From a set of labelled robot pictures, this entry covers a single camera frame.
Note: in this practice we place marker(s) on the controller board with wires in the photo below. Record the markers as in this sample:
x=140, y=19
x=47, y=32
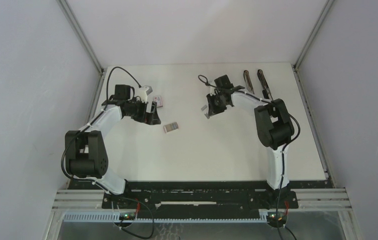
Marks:
x=133, y=217
x=279, y=220

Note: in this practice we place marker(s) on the black stapler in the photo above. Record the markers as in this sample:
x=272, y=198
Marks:
x=266, y=90

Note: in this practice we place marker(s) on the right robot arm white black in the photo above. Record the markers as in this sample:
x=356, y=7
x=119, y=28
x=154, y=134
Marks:
x=274, y=125

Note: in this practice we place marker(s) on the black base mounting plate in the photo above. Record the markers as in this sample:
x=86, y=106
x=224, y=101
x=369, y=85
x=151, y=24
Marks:
x=210, y=200

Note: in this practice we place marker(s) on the left controller board with wires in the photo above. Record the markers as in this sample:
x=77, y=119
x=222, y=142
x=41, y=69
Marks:
x=133, y=217

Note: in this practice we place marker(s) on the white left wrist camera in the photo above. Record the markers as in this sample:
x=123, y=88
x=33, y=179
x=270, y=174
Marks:
x=142, y=93

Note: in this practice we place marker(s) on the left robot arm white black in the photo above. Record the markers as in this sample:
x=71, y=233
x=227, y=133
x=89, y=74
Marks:
x=85, y=155

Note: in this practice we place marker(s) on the right controller board with wires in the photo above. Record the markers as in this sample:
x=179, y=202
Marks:
x=279, y=220

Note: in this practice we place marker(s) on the red white staple box sleeve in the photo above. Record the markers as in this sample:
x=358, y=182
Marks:
x=158, y=100

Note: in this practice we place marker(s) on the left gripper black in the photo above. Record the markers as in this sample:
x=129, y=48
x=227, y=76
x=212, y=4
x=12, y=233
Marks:
x=150, y=118

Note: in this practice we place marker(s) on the staple box tray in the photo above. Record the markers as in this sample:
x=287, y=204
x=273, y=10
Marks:
x=170, y=131

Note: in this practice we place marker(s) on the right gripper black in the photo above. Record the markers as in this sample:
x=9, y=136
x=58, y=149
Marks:
x=213, y=109

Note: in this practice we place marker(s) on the silver black staple remover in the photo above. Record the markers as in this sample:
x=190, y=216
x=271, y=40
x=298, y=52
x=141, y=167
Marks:
x=248, y=82

